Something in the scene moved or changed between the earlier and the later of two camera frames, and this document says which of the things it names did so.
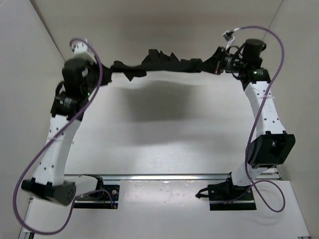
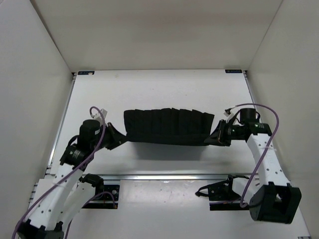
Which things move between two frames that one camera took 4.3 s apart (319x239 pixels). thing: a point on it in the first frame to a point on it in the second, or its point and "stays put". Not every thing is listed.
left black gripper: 108,75 to 117,137
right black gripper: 223,58 to 218,138
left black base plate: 105,196 stays put
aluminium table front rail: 190,176 stays put
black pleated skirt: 159,61 to 168,126
